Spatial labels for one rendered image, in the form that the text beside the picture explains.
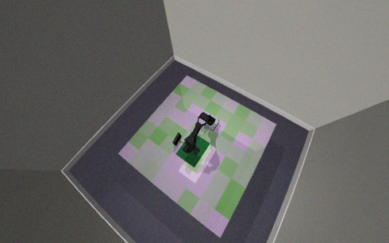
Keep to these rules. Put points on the green circuit board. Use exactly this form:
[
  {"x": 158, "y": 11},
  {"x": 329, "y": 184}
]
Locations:
[{"x": 191, "y": 158}]

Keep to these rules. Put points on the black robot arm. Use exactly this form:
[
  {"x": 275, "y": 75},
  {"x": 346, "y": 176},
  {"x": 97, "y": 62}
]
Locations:
[{"x": 190, "y": 142}]

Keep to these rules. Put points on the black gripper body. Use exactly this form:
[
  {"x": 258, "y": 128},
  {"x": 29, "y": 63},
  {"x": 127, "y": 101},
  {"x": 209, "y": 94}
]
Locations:
[{"x": 196, "y": 150}]

